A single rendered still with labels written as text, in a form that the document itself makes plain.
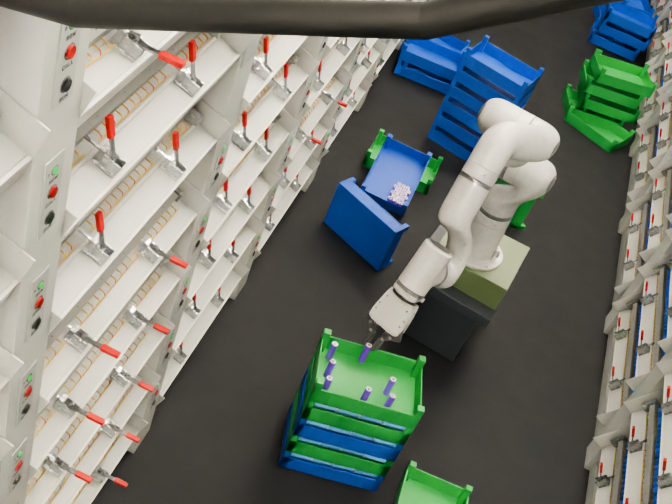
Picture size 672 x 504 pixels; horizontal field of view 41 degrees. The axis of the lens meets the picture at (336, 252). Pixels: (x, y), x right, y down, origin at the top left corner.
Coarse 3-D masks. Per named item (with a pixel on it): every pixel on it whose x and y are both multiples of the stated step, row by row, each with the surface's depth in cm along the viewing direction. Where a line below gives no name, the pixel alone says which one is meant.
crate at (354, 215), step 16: (336, 192) 339; (352, 192) 334; (336, 208) 341; (352, 208) 336; (368, 208) 330; (336, 224) 344; (352, 224) 338; (368, 224) 333; (384, 224) 327; (400, 224) 329; (352, 240) 341; (368, 240) 336; (384, 240) 330; (368, 256) 338; (384, 256) 333
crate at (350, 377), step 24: (336, 360) 255; (384, 360) 258; (408, 360) 257; (312, 384) 244; (336, 384) 249; (360, 384) 252; (384, 384) 254; (408, 384) 257; (360, 408) 243; (384, 408) 242; (408, 408) 251
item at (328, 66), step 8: (344, 40) 304; (352, 40) 307; (336, 48) 298; (344, 48) 298; (352, 48) 305; (328, 56) 293; (336, 56) 296; (344, 56) 299; (320, 64) 274; (328, 64) 290; (336, 64) 293; (320, 72) 276; (328, 72) 288; (320, 80) 279; (328, 80) 285; (312, 88) 278; (320, 88) 278; (312, 96) 275; (304, 112) 265
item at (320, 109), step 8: (336, 72) 321; (344, 72) 322; (336, 80) 324; (344, 80) 324; (336, 88) 321; (320, 104) 310; (328, 104) 313; (312, 112) 304; (320, 112) 307; (304, 120) 299; (312, 120) 302; (304, 128) 297; (312, 128) 300; (296, 144) 290; (288, 160) 277
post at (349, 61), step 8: (376, 0) 305; (360, 40) 313; (352, 56) 318; (344, 64) 320; (352, 64) 321; (352, 72) 331; (336, 96) 329; (336, 104) 331; (328, 112) 334; (312, 152) 346; (320, 152) 347; (312, 176) 358; (304, 184) 356
